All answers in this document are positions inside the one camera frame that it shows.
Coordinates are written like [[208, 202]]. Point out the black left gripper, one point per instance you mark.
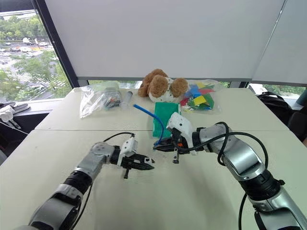
[[128, 161]]

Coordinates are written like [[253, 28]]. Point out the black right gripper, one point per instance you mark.
[[178, 142]]

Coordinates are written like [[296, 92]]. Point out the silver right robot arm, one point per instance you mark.
[[244, 155]]

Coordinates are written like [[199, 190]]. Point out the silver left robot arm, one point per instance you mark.
[[96, 155]]

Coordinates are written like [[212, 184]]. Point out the green plastic bin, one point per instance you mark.
[[165, 115]]

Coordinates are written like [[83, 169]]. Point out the bag of coloured pieces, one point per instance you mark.
[[201, 97]]

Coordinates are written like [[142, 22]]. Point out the brown and white plush toy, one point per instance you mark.
[[158, 85]]

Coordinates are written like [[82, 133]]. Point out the clear plastic tube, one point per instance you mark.
[[127, 97]]

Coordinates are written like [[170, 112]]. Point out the clear bag with dark parts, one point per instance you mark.
[[100, 98]]

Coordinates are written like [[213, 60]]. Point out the wide white roller blind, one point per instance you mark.
[[156, 36]]

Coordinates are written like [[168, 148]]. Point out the black backpack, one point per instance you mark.
[[275, 104]]

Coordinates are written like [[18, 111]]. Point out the dark chair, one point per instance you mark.
[[298, 125]]

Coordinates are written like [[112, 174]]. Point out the black slipper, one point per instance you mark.
[[20, 107]]

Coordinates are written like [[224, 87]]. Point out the white plastic object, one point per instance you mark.
[[6, 115]]

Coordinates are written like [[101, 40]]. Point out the dark teal container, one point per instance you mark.
[[302, 95]]

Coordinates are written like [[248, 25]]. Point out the narrow white roller blind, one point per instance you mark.
[[285, 52]]

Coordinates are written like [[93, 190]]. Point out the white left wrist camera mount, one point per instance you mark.
[[129, 145]]

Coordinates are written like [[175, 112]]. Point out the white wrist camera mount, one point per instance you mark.
[[129, 145], [180, 122]]

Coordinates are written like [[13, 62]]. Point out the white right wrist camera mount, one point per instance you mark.
[[180, 122]]

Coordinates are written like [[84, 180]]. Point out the dark window frame post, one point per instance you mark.
[[56, 45]]

